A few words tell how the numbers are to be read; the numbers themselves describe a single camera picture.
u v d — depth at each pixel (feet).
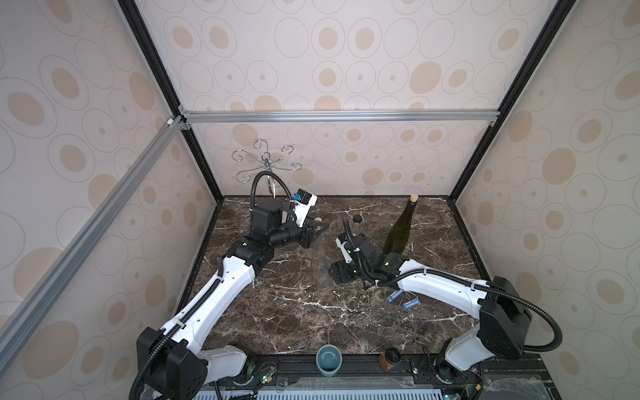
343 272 2.37
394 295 2.94
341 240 2.44
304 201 1.99
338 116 3.03
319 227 2.28
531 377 2.39
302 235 2.09
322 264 2.87
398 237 2.95
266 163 2.86
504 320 1.41
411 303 2.87
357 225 2.61
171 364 1.22
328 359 2.50
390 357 2.22
